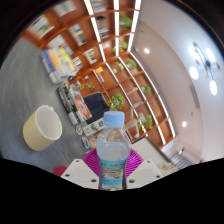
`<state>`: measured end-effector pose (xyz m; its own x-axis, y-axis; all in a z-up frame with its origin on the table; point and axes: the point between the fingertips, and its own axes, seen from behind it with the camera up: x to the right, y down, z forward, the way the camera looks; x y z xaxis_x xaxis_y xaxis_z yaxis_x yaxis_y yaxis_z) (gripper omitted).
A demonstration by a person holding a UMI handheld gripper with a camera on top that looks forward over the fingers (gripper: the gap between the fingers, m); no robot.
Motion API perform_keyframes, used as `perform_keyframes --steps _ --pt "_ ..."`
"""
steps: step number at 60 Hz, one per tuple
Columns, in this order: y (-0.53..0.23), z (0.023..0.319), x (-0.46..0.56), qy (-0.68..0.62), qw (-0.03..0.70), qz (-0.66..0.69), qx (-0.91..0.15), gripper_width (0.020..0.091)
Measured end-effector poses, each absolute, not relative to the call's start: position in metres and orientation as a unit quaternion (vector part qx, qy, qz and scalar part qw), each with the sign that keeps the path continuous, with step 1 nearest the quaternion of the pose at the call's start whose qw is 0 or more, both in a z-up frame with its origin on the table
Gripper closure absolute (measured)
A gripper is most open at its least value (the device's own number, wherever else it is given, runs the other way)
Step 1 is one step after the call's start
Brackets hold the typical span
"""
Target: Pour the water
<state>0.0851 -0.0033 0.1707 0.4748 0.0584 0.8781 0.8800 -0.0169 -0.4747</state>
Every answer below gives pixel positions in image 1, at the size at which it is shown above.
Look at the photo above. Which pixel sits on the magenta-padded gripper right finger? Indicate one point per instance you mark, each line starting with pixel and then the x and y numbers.
pixel 145 173

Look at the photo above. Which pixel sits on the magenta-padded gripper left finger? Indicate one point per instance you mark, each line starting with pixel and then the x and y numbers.
pixel 80 173

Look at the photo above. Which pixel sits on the clear blue-capped water bottle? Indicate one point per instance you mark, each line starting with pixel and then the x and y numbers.
pixel 113 156

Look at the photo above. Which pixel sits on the flat round red coaster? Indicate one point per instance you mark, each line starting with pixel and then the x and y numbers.
pixel 60 170

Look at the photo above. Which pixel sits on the small painted shell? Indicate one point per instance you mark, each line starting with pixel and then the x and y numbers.
pixel 85 142
pixel 79 129

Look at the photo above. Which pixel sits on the small green-white carton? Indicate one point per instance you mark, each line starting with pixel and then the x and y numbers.
pixel 93 127

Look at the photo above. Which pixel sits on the wooden artist mannequin figure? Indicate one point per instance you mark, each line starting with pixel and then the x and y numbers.
pixel 135 121

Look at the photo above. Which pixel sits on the recessed ceiling spotlight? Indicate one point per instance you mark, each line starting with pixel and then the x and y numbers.
pixel 184 124
pixel 146 50

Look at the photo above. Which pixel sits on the stack of dark books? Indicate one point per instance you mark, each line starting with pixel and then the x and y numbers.
pixel 75 103

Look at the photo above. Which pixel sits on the dark blue chair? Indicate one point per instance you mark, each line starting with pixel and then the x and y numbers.
pixel 96 105

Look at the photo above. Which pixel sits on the ceiling air vent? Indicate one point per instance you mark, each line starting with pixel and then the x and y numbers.
pixel 195 96

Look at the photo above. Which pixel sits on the stack of colourful books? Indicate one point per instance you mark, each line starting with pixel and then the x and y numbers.
pixel 58 63

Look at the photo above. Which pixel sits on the round-bulb ceiling chandelier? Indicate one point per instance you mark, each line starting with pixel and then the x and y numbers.
pixel 205 66

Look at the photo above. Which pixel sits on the wooden wall shelf unit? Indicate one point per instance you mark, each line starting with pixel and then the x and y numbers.
pixel 140 76

